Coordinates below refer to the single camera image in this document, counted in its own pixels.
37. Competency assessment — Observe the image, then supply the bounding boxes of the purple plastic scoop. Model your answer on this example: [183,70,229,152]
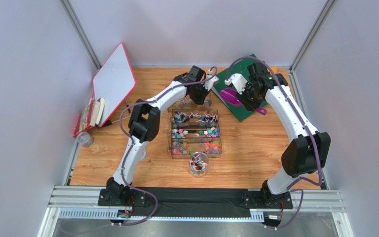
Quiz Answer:
[220,88,267,115]

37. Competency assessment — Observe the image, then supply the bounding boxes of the clear plastic cup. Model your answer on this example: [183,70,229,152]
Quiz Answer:
[189,152,209,177]

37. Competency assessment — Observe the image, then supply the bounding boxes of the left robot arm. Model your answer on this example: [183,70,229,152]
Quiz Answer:
[105,66,218,204]

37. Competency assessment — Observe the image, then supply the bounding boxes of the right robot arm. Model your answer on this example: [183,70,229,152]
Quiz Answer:
[237,62,331,195]

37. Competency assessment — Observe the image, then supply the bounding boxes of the clear candy bin back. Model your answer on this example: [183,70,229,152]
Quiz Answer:
[171,94,212,109]

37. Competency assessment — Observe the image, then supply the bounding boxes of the green clipboard folder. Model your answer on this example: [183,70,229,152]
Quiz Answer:
[212,54,276,121]

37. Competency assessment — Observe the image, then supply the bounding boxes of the lollipop candy bin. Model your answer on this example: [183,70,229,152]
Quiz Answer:
[170,109,220,124]

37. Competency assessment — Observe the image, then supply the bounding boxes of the orange notebook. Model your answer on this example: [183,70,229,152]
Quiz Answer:
[270,66,278,74]

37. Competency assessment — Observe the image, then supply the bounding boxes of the colourful star candy bin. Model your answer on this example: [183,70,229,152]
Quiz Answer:
[169,122,221,139]

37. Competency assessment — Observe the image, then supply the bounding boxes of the translucent gummy candy bin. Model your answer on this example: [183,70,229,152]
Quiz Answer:
[169,138,223,159]

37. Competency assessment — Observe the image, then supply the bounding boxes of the stack of books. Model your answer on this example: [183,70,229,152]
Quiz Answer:
[73,97,106,138]

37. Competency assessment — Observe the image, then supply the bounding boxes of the small clear cup left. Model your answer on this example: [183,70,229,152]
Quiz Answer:
[76,132,94,148]

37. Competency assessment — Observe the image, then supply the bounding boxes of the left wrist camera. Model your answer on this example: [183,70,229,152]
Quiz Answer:
[203,76,219,91]

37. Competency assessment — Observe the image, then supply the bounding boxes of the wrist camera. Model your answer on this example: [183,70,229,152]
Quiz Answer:
[203,76,219,91]
[225,73,252,95]

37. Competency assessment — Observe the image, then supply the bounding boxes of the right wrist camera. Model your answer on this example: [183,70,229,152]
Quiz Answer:
[225,73,252,95]

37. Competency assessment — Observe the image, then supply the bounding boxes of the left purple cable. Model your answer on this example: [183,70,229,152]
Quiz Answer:
[119,66,218,227]

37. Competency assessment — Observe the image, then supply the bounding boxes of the metal wire handle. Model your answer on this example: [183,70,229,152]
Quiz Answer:
[111,100,133,125]

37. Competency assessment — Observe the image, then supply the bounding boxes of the white board red frame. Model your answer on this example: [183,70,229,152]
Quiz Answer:
[93,42,136,127]

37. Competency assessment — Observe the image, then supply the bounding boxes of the aluminium front rail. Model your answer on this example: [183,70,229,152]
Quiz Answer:
[48,186,345,222]

